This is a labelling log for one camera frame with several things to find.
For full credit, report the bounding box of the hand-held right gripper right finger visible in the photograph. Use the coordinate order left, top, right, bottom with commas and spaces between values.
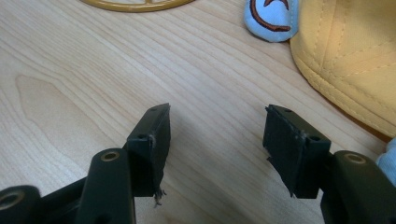
262, 104, 332, 200

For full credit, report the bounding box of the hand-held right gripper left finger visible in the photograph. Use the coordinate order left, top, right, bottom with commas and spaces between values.
122, 103, 172, 208

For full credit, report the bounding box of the yellow cap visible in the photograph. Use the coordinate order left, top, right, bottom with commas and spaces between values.
289, 0, 396, 138

